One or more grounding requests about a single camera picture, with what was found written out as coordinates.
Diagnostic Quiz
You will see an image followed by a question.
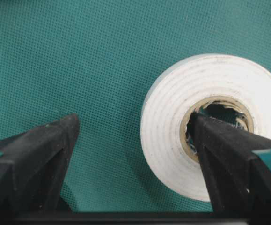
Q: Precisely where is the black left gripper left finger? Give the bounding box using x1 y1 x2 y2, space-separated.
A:
0 113 80 220

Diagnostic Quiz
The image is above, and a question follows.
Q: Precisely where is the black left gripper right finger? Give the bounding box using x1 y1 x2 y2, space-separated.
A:
189 112 271 218

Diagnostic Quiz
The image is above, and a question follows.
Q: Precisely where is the white tape roll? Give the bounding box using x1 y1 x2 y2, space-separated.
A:
140 53 271 202

